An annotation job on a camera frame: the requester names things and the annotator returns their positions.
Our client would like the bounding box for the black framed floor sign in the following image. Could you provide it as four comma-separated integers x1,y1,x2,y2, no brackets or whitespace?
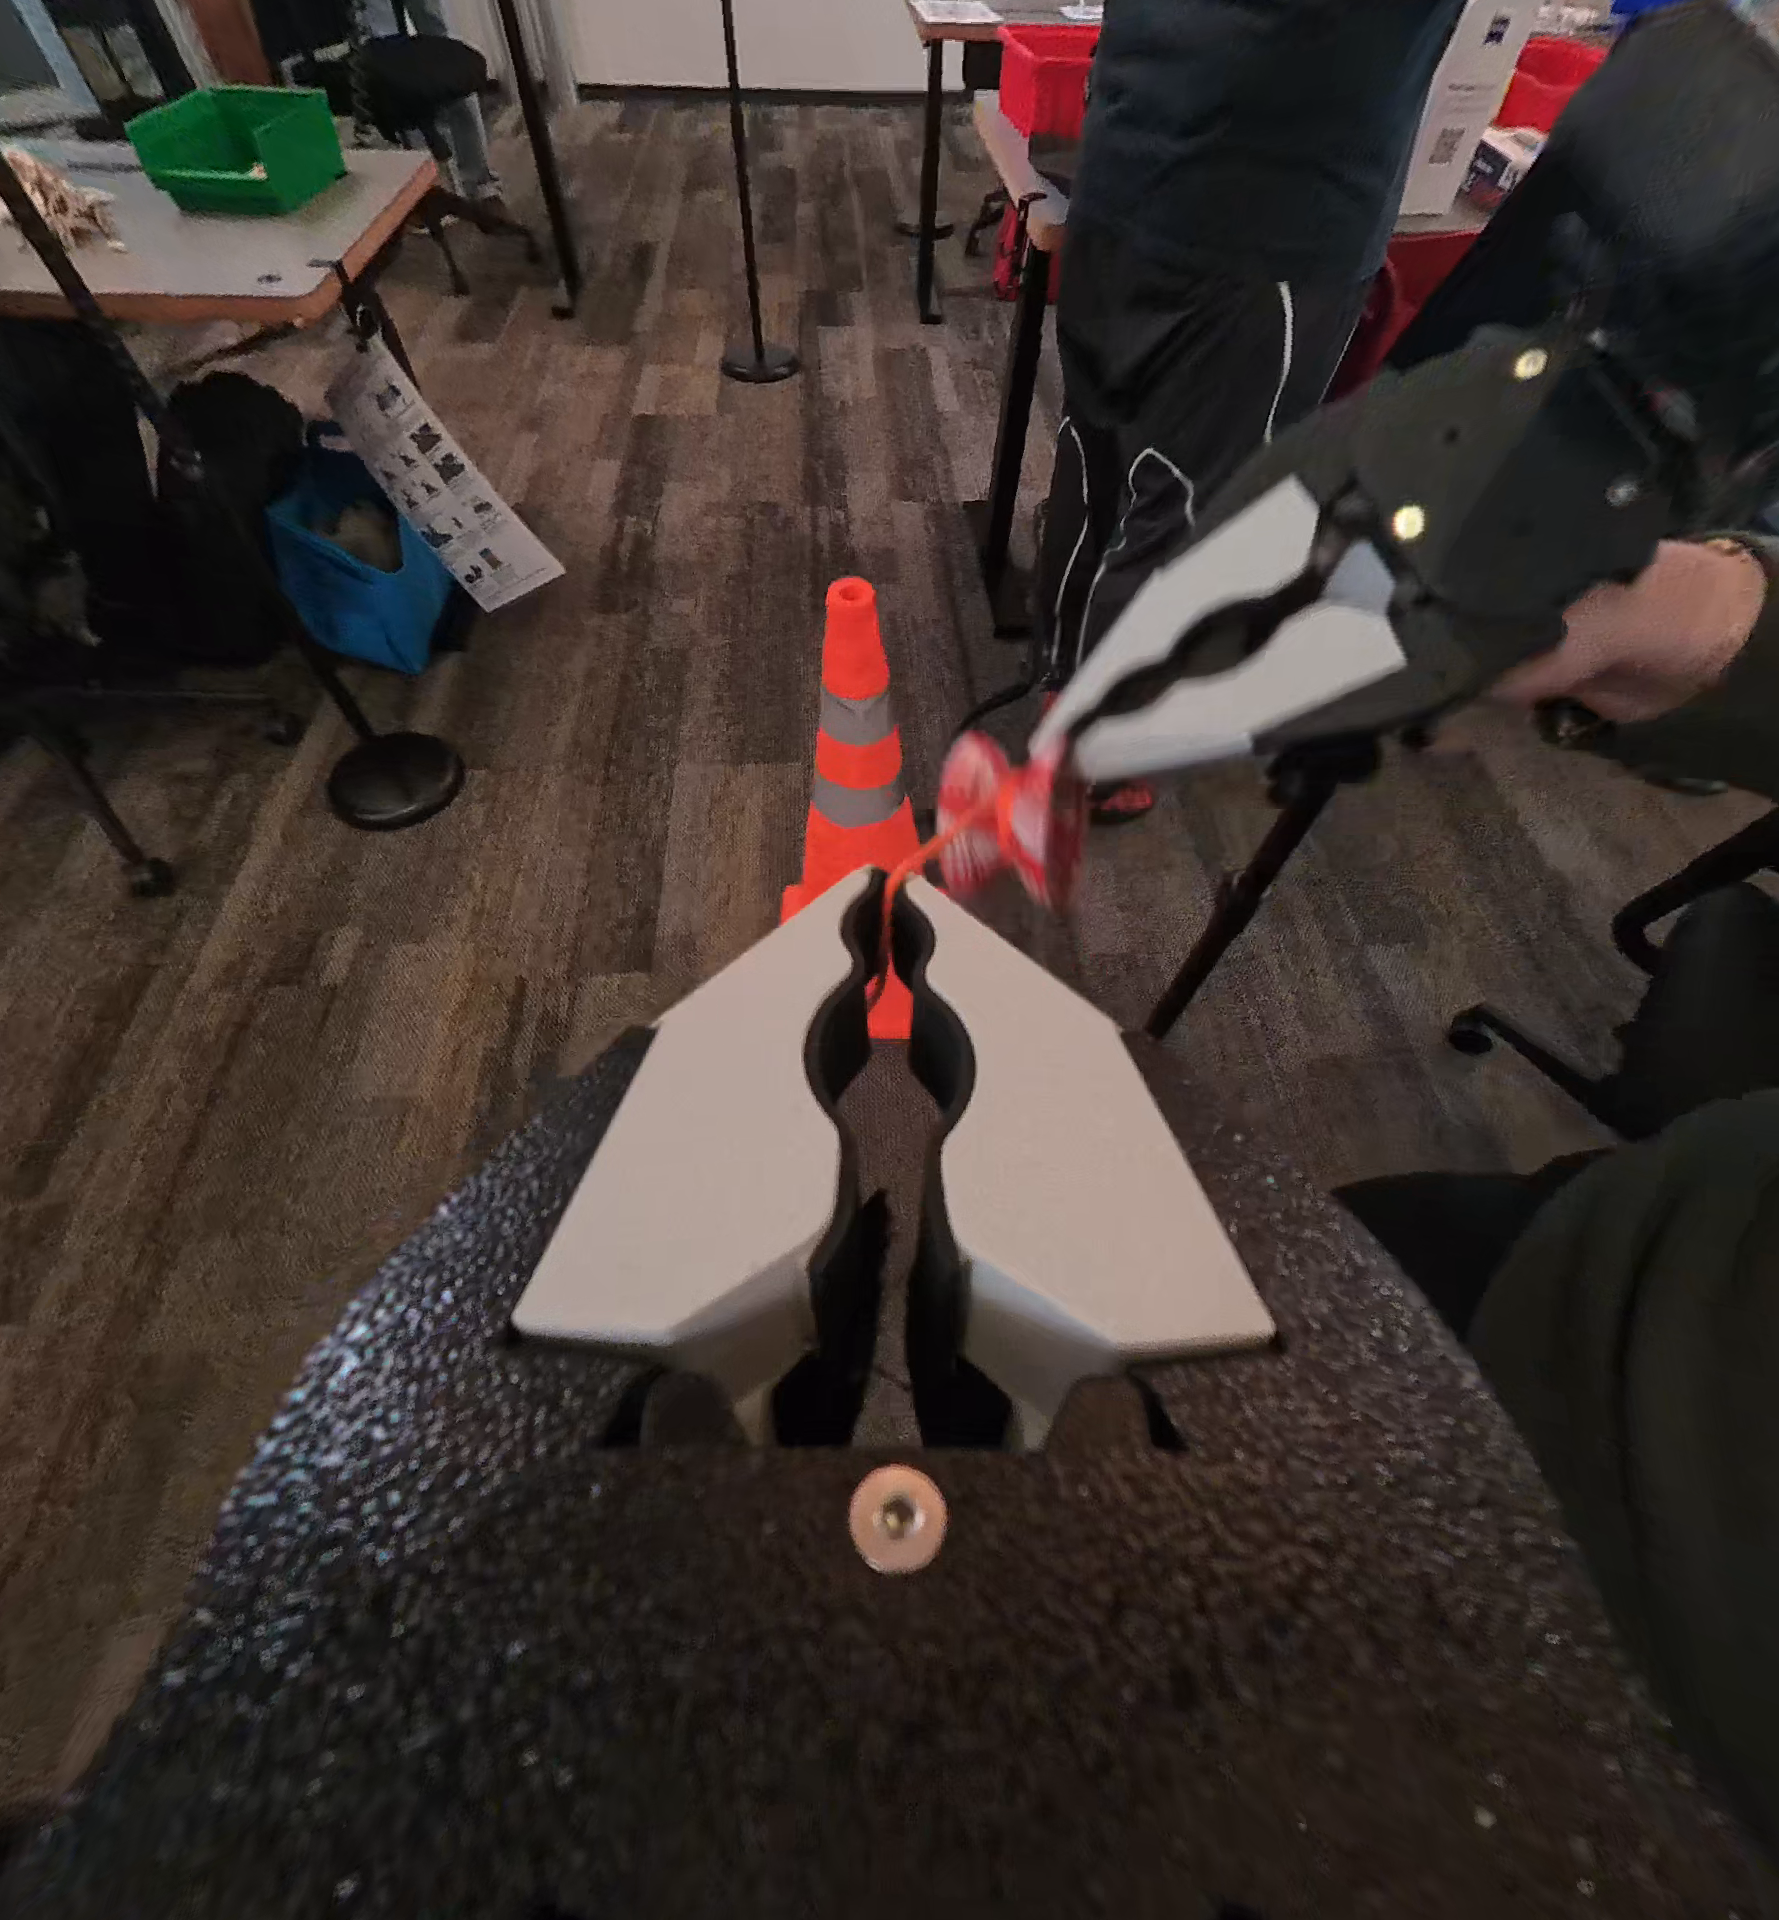
1141,757,1347,1044

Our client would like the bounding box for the green tray bin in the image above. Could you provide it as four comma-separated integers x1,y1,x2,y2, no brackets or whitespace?
125,83,355,221

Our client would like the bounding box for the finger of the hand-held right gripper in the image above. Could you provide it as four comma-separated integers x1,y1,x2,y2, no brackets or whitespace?
1031,587,1411,791
1084,476,1329,699

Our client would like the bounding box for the person's right hand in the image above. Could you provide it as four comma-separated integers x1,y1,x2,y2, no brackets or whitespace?
1537,536,1772,727

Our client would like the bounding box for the blue bag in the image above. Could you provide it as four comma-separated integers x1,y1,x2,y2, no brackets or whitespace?
263,451,460,677

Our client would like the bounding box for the small red box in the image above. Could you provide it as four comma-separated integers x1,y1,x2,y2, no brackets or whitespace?
993,23,1106,140

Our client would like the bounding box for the black bag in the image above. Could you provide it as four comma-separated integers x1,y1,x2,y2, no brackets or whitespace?
145,368,312,668

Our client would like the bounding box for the orange striped traffic cone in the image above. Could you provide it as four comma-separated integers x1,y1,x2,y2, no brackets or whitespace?
780,578,925,920

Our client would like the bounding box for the white side table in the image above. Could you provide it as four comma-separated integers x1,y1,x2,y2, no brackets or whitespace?
0,135,445,338

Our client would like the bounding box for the brown work table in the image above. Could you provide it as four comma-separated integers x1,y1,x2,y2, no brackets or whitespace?
907,0,1132,637

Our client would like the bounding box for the black mesh office chair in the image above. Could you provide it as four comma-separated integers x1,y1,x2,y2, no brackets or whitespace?
1443,805,1779,1147

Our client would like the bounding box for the printed paper sheet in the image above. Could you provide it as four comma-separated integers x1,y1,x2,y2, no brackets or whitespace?
324,353,570,615

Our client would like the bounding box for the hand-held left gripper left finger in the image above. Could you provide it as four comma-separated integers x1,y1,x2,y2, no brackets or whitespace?
515,877,893,1421

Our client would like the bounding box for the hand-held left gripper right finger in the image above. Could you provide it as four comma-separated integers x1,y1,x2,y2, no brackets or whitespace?
901,877,1279,1412

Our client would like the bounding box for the red white yo-yo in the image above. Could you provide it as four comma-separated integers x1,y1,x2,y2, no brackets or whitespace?
935,730,1088,914

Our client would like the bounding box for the white printed box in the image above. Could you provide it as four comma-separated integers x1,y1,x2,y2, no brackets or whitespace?
1398,0,1540,221

